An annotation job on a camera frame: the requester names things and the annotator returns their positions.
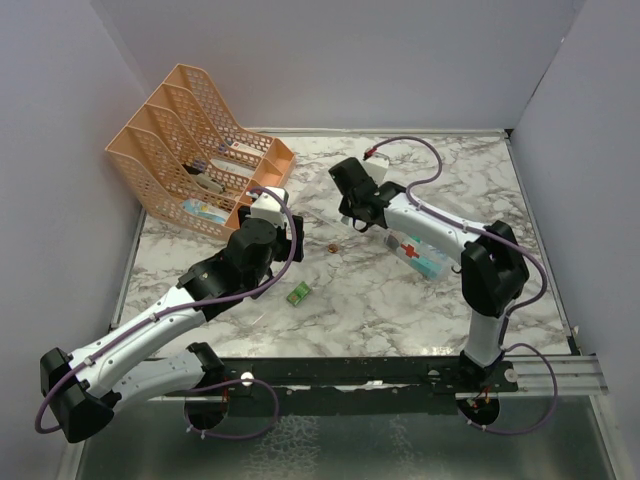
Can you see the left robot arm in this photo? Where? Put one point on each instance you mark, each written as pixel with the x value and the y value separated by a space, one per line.
pixel 85 388

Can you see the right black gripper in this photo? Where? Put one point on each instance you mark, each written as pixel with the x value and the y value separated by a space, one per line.
pixel 345 207

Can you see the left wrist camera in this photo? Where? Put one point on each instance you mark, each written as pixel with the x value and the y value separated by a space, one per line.
pixel 265 207

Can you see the peach plastic file organizer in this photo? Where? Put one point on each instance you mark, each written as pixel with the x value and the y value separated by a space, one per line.
pixel 187 118

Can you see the dark item in organizer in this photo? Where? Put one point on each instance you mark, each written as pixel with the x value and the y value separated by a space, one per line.
pixel 206 175

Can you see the red white box in organizer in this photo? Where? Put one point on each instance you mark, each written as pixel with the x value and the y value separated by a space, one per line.
pixel 245 148

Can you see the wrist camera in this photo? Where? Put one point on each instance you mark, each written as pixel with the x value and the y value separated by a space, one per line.
pixel 265 207
pixel 376 167

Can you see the blue packet in organizer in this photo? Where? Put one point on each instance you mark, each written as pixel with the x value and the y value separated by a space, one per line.
pixel 204 210

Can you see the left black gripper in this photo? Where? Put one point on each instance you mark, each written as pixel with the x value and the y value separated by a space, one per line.
pixel 286 245

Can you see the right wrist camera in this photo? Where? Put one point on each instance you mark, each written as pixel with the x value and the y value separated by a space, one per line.
pixel 376 167

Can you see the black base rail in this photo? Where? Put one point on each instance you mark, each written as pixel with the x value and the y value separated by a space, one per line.
pixel 339 386

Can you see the clear plastic tray insert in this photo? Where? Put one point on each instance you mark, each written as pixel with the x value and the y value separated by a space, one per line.
pixel 321 198

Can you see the brown medicine bottle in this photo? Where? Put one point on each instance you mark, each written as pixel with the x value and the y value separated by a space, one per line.
pixel 392 243

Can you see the green small medicine box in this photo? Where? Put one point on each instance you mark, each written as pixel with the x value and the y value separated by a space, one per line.
pixel 298 294

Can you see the teal bandage packet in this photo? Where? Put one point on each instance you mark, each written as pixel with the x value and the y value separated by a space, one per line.
pixel 433 266

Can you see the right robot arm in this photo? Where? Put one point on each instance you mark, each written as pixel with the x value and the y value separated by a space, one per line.
pixel 493 269

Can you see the clear first aid box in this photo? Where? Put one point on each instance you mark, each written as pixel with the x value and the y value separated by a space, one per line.
pixel 412 248

